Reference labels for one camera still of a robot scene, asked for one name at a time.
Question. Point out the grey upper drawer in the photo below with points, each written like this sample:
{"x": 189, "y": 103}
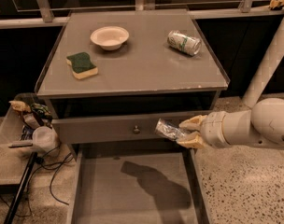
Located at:
{"x": 115, "y": 128}

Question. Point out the green yellow sponge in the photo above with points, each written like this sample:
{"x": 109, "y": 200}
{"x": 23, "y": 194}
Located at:
{"x": 81, "y": 65}

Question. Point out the metal railing frame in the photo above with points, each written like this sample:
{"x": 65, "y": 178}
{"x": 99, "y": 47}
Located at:
{"x": 43, "y": 13}

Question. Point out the brass drawer knob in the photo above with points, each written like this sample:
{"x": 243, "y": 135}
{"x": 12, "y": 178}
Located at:
{"x": 136, "y": 130}

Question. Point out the silver blue redbull can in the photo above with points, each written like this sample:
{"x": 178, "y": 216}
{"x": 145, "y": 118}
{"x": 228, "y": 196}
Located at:
{"x": 170, "y": 131}

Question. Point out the black tripod leg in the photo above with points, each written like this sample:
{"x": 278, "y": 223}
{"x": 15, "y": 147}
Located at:
{"x": 17, "y": 197}

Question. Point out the grey drawer cabinet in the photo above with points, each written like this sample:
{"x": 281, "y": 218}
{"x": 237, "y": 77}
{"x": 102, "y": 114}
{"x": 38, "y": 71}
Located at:
{"x": 143, "y": 76}

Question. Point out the grey open lower drawer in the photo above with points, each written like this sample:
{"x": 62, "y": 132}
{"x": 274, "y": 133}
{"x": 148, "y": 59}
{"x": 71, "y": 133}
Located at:
{"x": 136, "y": 183}

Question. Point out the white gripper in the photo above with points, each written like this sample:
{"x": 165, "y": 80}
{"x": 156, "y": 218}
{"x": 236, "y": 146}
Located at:
{"x": 213, "y": 129}

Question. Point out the white paper bowl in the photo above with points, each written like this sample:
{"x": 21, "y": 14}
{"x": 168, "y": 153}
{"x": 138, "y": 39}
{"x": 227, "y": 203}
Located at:
{"x": 110, "y": 37}

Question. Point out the green white soda can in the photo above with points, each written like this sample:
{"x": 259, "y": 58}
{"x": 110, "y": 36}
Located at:
{"x": 184, "y": 43}

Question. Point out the colourful snack bags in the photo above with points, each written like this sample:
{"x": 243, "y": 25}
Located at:
{"x": 34, "y": 115}

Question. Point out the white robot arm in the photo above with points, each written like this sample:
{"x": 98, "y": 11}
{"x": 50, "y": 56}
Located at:
{"x": 261, "y": 125}

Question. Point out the clear plastic bin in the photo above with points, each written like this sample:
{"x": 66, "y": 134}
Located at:
{"x": 16, "y": 145}

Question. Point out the yellow object on rail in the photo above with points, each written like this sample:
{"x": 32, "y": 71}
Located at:
{"x": 276, "y": 4}

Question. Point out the clear plastic cup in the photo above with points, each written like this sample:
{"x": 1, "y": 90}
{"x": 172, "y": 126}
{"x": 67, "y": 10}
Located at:
{"x": 45, "y": 138}

